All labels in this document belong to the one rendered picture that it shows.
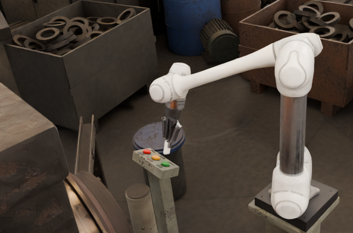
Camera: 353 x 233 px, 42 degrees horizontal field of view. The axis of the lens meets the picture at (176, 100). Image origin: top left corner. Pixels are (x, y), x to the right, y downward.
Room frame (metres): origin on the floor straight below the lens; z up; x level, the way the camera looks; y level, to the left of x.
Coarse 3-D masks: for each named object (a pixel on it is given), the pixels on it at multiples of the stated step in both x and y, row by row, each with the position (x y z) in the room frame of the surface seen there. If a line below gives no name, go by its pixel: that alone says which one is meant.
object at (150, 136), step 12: (144, 132) 2.35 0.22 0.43; (156, 132) 2.34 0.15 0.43; (180, 132) 2.30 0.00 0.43; (144, 144) 2.23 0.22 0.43; (156, 144) 2.21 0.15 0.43; (180, 144) 2.21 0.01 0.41; (168, 156) 2.19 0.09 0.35; (180, 156) 2.25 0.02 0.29; (144, 168) 2.24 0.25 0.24; (180, 168) 2.23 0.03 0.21; (180, 180) 2.22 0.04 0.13; (180, 192) 2.21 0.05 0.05
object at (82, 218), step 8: (72, 184) 0.82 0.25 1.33; (72, 192) 0.81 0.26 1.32; (80, 192) 0.80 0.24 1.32; (72, 200) 0.79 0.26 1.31; (80, 200) 0.79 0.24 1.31; (88, 200) 0.78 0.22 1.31; (72, 208) 0.77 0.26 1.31; (80, 208) 0.77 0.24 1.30; (88, 208) 0.77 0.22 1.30; (80, 216) 0.76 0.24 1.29; (88, 216) 0.76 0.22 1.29; (96, 216) 0.76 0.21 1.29; (80, 224) 0.74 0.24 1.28; (88, 224) 0.75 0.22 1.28; (96, 224) 0.75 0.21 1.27; (80, 232) 0.73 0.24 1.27; (88, 232) 0.73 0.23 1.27; (96, 232) 0.74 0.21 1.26; (104, 232) 0.73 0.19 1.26
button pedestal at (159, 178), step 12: (132, 156) 1.91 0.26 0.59; (144, 156) 1.86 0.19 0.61; (156, 168) 1.76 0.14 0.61; (168, 168) 1.75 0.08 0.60; (156, 180) 1.81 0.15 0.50; (168, 180) 1.82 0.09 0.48; (156, 192) 1.83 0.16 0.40; (168, 192) 1.82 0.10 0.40; (156, 204) 1.84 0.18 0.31; (168, 204) 1.81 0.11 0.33; (156, 216) 1.86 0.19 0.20; (168, 216) 1.80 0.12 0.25; (168, 228) 1.79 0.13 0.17
